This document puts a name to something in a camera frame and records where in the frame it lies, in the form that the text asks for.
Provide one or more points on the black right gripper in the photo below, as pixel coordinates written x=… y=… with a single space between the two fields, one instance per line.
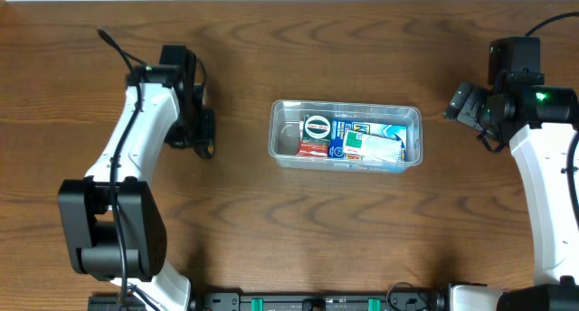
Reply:
x=467 y=105

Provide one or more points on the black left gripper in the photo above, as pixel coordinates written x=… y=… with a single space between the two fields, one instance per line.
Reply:
x=173 y=136

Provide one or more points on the red medicine box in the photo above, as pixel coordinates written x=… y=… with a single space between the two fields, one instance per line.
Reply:
x=312 y=149

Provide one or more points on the green Zam-Buk box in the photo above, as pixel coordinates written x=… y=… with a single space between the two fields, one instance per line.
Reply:
x=316 y=128

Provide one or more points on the white green Panadol box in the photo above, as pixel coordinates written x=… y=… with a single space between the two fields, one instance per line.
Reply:
x=379 y=148

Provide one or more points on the blue Kool Fever box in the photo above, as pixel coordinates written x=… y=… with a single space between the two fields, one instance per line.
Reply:
x=341 y=126

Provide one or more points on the dark bottle white cap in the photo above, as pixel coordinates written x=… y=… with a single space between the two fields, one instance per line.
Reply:
x=204 y=148

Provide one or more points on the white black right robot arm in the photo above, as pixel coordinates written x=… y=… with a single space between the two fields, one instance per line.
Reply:
x=547 y=161

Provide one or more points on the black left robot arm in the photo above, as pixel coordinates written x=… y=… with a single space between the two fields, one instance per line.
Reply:
x=112 y=227

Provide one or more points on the clear plastic container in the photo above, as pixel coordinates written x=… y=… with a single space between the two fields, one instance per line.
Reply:
x=286 y=134

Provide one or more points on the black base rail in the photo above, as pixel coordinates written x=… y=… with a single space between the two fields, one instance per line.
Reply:
x=228 y=301

